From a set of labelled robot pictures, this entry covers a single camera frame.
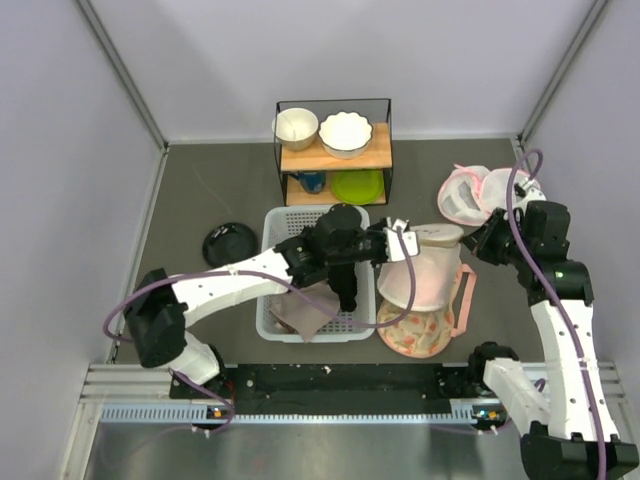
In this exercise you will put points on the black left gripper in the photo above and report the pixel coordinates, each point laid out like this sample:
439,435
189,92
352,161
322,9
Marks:
379,229

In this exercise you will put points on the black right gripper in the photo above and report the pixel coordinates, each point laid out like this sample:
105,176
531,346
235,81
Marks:
479,242

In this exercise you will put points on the white mesh laundry bag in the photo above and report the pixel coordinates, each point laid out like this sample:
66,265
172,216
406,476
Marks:
435,269

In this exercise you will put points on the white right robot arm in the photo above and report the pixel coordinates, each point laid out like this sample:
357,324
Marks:
569,432

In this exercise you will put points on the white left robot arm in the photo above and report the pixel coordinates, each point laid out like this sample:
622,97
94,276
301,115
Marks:
317,264

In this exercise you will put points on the pink trimmed mesh laundry bag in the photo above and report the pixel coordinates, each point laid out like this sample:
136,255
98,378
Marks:
470,194

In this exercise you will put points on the white plastic laundry basket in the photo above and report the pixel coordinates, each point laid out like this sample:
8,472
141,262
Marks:
283,223

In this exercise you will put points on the beige bra in basket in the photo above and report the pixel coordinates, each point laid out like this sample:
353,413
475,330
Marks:
295,315

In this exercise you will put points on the tulip print mesh bra bag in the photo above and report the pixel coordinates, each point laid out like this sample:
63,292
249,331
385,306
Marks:
423,335

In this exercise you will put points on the black garment in basket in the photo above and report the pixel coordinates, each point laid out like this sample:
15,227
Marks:
342,281

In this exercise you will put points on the green plastic plate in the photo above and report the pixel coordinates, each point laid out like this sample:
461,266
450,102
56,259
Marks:
357,187

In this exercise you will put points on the blue mug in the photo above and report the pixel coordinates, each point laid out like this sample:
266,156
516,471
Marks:
311,182

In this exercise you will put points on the white scalloped bowl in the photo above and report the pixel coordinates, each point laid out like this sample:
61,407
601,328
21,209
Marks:
345,135

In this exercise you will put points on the cream round bowl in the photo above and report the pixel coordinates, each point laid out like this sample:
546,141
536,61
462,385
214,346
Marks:
295,128

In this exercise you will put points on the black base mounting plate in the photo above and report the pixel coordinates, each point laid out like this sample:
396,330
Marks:
345,388

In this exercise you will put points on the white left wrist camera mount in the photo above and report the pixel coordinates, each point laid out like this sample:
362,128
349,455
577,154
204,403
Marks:
401,241

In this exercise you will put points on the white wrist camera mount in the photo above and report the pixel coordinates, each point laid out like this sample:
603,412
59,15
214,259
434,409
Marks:
525,187
401,241

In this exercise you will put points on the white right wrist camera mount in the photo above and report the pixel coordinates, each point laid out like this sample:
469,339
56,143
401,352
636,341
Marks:
525,187

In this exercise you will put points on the black wire wooden shelf rack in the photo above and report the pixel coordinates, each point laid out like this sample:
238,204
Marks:
378,155

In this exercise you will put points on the grey slotted cable duct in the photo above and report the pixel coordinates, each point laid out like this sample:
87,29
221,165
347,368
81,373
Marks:
202,412

